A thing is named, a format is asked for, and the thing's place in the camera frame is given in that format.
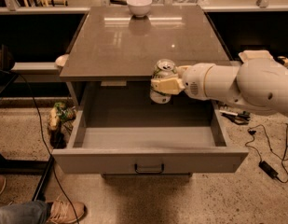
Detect white ceramic bowl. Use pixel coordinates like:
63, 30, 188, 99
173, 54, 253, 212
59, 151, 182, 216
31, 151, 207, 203
127, 0, 152, 17

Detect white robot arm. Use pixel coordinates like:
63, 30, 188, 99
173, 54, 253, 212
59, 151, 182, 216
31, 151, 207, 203
150, 58, 288, 118

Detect blue jeans leg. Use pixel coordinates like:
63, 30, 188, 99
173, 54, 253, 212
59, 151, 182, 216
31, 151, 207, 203
0, 201, 51, 224

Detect black power adapter with cable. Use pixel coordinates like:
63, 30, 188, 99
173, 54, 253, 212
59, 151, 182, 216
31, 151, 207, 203
245, 121, 288, 184

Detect white foam takeout container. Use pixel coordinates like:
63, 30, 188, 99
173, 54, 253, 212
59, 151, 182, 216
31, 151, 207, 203
239, 49, 273, 63

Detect black table leg frame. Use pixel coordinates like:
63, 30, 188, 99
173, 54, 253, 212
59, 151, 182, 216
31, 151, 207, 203
0, 153, 54, 201

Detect white plate on ledge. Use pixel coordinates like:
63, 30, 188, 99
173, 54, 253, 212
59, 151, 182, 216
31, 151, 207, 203
55, 54, 69, 67

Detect green yellow snack bags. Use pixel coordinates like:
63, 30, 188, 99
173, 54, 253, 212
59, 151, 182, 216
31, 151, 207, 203
48, 102, 76, 133

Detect grey cabinet with countertop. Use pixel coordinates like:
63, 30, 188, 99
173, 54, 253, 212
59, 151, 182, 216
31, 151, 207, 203
60, 6, 230, 107

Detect green white 7up can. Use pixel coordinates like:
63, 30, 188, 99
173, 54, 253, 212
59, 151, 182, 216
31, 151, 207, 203
150, 59, 178, 104

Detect long black floor cable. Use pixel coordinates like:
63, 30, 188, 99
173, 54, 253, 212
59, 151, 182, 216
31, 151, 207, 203
16, 72, 81, 224

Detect tan laced shoe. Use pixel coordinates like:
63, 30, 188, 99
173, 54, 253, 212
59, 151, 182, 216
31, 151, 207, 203
48, 200, 85, 224

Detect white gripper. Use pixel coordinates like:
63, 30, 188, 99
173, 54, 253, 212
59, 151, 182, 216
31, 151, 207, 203
151, 63, 214, 101

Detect open grey top drawer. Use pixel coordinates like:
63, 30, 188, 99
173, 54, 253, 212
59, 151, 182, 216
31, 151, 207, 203
53, 82, 248, 175

